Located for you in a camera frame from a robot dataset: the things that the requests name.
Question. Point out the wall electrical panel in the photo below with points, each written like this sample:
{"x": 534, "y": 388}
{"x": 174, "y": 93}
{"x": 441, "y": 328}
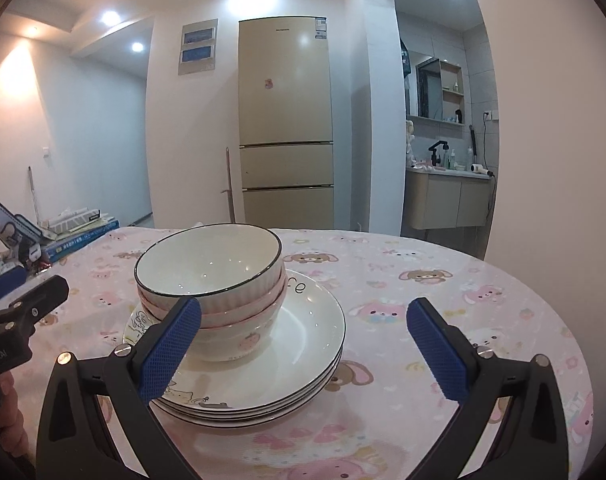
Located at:
{"x": 198, "y": 47}

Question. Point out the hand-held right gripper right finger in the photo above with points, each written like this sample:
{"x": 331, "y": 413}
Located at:
{"x": 435, "y": 357}

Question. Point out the black hanging hair tool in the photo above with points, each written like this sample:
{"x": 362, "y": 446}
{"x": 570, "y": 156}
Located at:
{"x": 474, "y": 142}

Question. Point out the white figurine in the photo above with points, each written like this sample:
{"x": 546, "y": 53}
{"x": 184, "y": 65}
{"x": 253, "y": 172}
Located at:
{"x": 410, "y": 142}

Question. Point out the large pink strawberry bowl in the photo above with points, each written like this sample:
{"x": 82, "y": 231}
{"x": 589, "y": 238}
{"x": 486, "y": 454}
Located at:
{"x": 233, "y": 344}

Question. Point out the beige refrigerator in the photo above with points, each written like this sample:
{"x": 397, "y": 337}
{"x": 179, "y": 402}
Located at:
{"x": 283, "y": 110}

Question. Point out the white wall socket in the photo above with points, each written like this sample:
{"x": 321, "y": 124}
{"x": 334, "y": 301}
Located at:
{"x": 490, "y": 115}

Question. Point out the bathroom mirror cabinet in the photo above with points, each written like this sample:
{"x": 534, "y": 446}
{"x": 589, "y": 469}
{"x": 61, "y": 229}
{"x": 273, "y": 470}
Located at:
{"x": 430, "y": 87}

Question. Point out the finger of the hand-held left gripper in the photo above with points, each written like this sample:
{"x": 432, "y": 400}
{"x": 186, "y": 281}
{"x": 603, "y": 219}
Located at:
{"x": 38, "y": 302}
{"x": 3, "y": 284}

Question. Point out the blue book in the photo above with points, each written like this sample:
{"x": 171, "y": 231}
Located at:
{"x": 83, "y": 242}

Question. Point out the white plate duck print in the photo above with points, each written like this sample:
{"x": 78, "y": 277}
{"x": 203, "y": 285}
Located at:
{"x": 303, "y": 332}

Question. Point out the white hair dryer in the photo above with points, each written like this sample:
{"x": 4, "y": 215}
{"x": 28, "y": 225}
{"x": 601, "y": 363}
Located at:
{"x": 480, "y": 169}

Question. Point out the white ribbed bowl black rim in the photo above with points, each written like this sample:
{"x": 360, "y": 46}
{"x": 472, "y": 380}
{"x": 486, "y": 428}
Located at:
{"x": 208, "y": 265}

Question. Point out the white plate cartoon cat print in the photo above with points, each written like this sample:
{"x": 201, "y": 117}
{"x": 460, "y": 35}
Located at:
{"x": 263, "y": 411}

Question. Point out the pink printed tablecloth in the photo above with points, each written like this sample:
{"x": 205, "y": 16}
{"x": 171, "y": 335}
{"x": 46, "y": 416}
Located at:
{"x": 433, "y": 300}

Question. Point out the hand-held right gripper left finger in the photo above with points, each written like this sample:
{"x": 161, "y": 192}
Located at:
{"x": 170, "y": 352}

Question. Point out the black faucet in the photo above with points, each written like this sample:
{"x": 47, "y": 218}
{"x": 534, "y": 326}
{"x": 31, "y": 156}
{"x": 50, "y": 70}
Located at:
{"x": 437, "y": 152}

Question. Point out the beige bathroom vanity cabinet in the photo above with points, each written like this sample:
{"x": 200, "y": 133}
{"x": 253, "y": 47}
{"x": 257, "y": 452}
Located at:
{"x": 443, "y": 200}

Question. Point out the person's left hand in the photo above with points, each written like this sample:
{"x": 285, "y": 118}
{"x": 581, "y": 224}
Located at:
{"x": 10, "y": 410}

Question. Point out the small pink strawberry bowl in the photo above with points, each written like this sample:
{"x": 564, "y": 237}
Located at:
{"x": 243, "y": 311}

